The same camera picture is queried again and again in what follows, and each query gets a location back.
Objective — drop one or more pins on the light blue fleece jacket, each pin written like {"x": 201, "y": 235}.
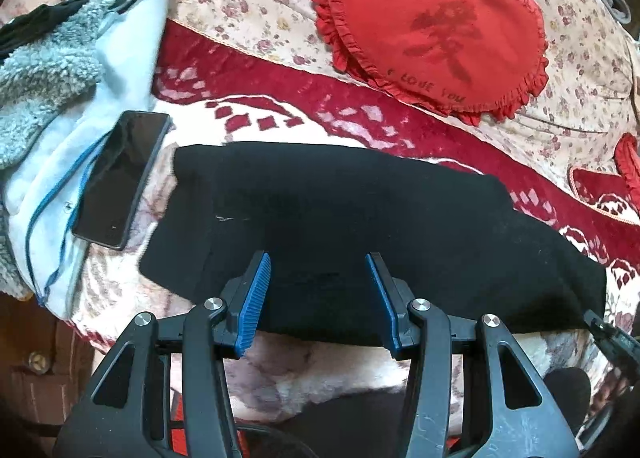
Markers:
{"x": 55, "y": 88}

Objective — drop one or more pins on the black smartphone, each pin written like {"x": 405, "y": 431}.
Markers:
{"x": 120, "y": 178}

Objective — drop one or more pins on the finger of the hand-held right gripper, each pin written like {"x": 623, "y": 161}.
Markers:
{"x": 612, "y": 343}

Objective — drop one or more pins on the black pants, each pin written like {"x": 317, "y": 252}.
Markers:
{"x": 350, "y": 218}

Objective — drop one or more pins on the dark cloth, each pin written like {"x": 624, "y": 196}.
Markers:
{"x": 35, "y": 21}

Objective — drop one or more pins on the red and white plush blanket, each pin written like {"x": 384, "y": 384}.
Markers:
{"x": 310, "y": 108}

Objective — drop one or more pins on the red patterned cushion with trim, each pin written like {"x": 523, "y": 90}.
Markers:
{"x": 597, "y": 188}

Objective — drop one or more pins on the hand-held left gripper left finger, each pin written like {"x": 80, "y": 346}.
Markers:
{"x": 254, "y": 305}

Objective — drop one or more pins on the brown wooden furniture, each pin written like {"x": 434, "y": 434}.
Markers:
{"x": 35, "y": 363}

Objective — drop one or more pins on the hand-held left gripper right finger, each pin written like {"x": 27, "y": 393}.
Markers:
{"x": 384, "y": 305}

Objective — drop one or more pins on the red heart-shaped ruffled pillow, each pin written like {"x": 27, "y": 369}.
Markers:
{"x": 425, "y": 23}

